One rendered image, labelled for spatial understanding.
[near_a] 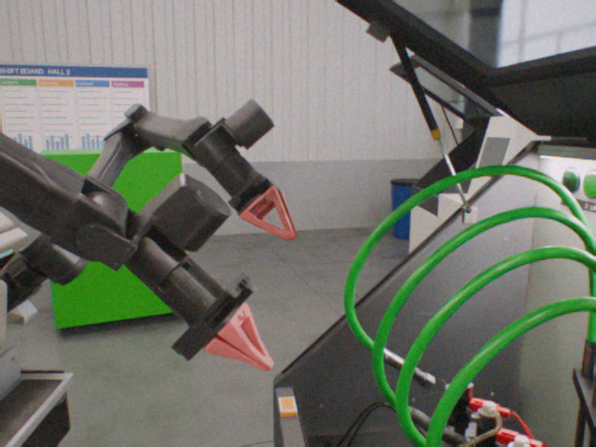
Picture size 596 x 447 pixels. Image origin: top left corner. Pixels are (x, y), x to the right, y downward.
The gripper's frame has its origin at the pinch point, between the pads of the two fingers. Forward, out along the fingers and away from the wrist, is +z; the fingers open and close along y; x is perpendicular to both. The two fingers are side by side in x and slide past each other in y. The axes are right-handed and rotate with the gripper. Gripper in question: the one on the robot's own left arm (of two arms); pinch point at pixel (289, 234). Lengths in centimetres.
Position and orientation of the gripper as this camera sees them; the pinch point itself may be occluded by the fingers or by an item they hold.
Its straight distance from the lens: 79.9
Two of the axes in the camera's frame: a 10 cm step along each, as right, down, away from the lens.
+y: 1.1, 0.1, 9.9
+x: -7.4, 6.7, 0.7
